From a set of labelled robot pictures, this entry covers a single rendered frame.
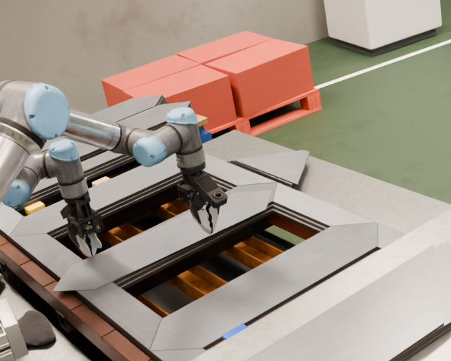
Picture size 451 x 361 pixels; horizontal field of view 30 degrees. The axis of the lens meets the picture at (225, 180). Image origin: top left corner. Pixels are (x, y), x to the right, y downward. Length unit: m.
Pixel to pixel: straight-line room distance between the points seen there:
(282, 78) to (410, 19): 1.52
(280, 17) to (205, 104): 1.92
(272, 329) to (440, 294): 0.32
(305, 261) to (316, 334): 0.68
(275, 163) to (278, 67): 2.41
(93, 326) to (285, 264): 0.52
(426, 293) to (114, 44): 4.92
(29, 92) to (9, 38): 4.29
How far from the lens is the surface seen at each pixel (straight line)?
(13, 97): 1.87
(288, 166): 2.89
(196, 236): 2.44
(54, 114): 1.85
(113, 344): 2.11
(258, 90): 5.24
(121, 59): 6.36
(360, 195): 2.72
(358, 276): 1.75
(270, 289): 2.13
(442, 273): 1.70
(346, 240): 2.28
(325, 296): 1.70
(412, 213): 2.57
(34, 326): 2.51
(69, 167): 2.31
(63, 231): 2.71
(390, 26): 6.43
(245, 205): 2.55
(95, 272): 2.39
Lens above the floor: 1.98
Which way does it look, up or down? 25 degrees down
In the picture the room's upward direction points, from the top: 12 degrees counter-clockwise
